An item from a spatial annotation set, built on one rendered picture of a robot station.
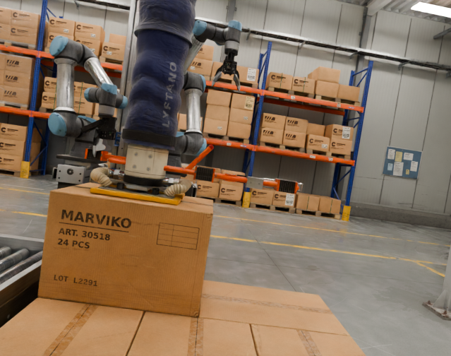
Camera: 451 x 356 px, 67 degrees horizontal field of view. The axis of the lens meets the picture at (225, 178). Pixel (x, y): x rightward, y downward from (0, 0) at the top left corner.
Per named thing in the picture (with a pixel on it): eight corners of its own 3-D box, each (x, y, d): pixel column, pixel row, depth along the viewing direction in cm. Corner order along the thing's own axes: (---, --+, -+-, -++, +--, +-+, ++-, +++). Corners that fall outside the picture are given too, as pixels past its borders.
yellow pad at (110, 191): (89, 192, 130) (91, 179, 130) (98, 190, 140) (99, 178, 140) (178, 205, 131) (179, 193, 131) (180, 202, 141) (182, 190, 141)
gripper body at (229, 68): (221, 70, 177) (225, 47, 177) (220, 74, 186) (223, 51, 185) (236, 73, 178) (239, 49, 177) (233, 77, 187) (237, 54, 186)
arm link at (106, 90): (110, 85, 173) (121, 86, 169) (107, 107, 174) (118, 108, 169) (97, 81, 167) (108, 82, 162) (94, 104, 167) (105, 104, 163)
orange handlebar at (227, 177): (80, 159, 141) (80, 150, 140) (104, 159, 171) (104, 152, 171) (300, 193, 144) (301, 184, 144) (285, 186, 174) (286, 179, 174)
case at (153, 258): (37, 297, 126) (49, 190, 124) (79, 263, 166) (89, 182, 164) (197, 317, 129) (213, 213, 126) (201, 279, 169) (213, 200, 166)
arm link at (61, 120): (84, 137, 189) (85, 40, 191) (58, 133, 177) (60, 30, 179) (70, 139, 196) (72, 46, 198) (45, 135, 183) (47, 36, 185)
